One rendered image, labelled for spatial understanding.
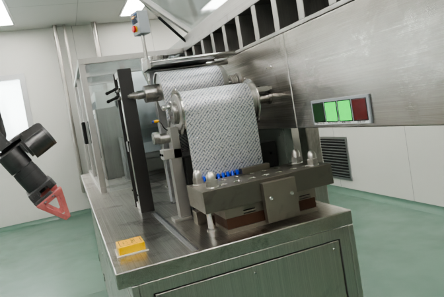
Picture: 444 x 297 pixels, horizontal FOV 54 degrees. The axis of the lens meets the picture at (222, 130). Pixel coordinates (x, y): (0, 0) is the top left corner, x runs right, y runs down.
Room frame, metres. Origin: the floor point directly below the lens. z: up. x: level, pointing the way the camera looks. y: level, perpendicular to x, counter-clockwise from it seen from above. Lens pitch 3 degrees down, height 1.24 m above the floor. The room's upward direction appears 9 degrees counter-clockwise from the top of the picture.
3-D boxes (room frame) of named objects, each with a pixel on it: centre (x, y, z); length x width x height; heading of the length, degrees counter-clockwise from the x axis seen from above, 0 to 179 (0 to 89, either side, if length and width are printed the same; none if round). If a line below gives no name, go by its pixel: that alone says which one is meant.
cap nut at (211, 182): (1.18, 0.05, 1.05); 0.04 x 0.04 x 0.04
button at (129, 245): (1.16, 0.29, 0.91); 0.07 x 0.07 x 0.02; 20
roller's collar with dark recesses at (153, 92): (1.62, 0.23, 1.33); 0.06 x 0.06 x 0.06; 20
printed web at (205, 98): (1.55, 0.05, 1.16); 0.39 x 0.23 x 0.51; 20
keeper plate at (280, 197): (1.19, -0.13, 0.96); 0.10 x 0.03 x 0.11; 110
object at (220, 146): (1.37, 0.00, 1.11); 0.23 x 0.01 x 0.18; 110
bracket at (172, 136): (1.41, 0.18, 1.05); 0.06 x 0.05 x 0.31; 110
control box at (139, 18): (1.91, 0.28, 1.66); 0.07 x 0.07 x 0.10; 36
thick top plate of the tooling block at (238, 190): (1.27, -0.09, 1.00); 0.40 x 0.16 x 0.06; 110
